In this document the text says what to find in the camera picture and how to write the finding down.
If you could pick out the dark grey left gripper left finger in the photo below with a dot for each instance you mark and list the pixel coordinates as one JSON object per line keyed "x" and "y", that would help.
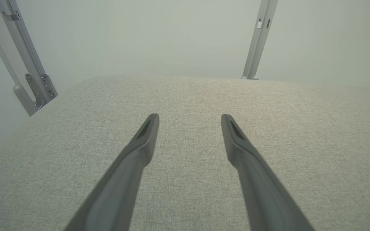
{"x": 120, "y": 186}

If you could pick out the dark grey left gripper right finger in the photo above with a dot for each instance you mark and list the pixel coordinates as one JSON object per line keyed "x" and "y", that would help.
{"x": 262, "y": 192}

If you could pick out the grey double metal frame post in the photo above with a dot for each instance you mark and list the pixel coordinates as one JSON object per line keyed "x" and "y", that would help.
{"x": 262, "y": 32}

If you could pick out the grey metal post with bracket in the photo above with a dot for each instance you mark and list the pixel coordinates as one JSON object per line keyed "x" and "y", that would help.
{"x": 27, "y": 54}

